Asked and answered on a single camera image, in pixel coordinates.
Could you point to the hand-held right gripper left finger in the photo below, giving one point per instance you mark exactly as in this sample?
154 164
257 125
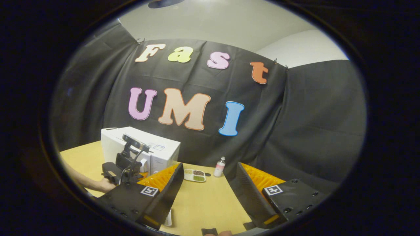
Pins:
167 196

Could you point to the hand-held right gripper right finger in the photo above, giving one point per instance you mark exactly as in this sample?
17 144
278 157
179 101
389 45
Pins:
251 200

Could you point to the white microwave oven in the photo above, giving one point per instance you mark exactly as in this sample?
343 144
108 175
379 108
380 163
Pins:
160 154

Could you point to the white divided dish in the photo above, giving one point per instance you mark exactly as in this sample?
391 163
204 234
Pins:
195 175

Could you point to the small pink label bottle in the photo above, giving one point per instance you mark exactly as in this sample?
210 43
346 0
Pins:
219 168

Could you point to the black backdrop cloth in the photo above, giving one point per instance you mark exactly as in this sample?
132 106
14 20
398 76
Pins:
295 131

